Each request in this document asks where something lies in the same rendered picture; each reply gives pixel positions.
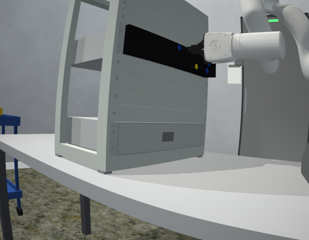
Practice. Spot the light grey equipment rack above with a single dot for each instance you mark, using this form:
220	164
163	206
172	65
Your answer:
153	92

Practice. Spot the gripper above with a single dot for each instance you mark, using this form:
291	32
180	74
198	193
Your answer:
217	48

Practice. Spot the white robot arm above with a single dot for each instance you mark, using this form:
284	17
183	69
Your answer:
263	45

